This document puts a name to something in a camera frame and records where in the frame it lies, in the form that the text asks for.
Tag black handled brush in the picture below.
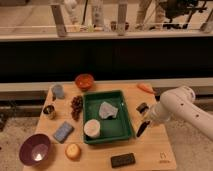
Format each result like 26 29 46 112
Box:
136 121 150 137

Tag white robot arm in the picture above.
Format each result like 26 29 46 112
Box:
136 86 213 141

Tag light blue cup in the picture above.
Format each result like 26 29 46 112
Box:
51 84 65 99

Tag orange carrot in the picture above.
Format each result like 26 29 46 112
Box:
137 83 156 94

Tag green plastic tray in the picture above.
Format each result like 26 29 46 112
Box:
83 90 133 145

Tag grey crumpled cloth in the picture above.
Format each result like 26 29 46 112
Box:
99 102 118 119

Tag black rectangular block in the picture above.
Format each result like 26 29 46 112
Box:
111 153 135 168

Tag orange bowl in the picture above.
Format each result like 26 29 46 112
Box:
75 74 94 90

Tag bunch of dark grapes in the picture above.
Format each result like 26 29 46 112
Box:
71 96 83 121

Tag blue sponge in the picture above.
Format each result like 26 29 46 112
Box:
53 122 74 143

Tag round yellow pastry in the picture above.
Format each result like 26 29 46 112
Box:
65 143 81 160

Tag person legs in background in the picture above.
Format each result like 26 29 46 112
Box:
135 0 165 30

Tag small metal can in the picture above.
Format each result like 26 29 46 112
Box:
43 105 56 119

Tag black office chair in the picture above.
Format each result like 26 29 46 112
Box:
161 0 207 29

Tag purple bowl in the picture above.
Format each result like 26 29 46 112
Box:
19 134 51 166

